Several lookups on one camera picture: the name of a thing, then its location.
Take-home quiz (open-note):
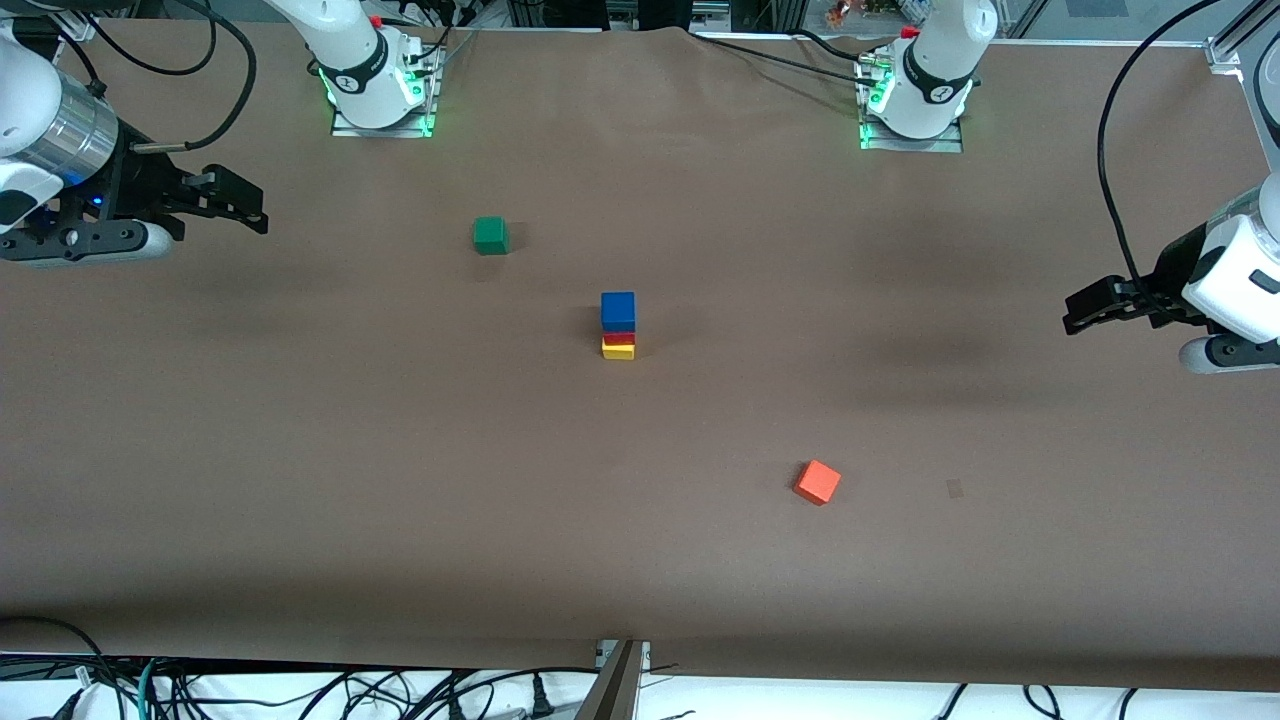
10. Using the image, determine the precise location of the orange wooden cube block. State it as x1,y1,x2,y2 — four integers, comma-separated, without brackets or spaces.
794,459,842,506

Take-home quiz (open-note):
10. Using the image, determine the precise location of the brown table cover sheet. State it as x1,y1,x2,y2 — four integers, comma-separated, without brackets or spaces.
0,20,1280,691

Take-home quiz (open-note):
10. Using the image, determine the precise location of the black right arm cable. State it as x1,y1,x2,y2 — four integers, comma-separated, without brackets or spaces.
60,0,259,153

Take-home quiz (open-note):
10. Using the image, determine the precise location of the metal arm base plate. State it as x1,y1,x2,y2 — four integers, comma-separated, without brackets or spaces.
330,42,441,139
857,55,966,153

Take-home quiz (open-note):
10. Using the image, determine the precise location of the aluminium frame profile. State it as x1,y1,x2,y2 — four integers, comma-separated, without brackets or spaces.
1205,0,1280,71

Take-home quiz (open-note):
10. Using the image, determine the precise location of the thick black cable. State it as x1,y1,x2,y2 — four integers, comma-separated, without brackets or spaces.
0,617,136,720

